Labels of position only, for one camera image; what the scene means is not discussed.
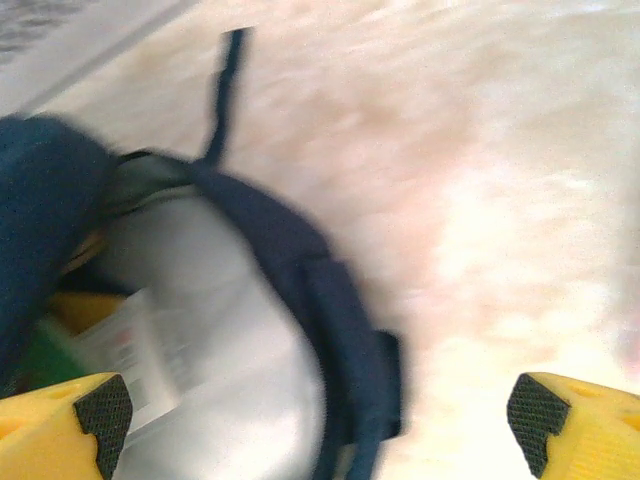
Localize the yellow cartoon cover book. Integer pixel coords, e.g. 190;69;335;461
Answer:
47;291;129;334

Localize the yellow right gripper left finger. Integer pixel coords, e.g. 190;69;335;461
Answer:
0;372;134;480

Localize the navy blue backpack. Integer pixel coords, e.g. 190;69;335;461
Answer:
0;27;405;480

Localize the white plastic package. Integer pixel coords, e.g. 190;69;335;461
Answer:
74;288;182;437

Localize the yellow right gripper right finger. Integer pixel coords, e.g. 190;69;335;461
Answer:
506;372;640;480

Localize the green card with barcode label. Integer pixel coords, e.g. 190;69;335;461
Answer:
17;319;89;387

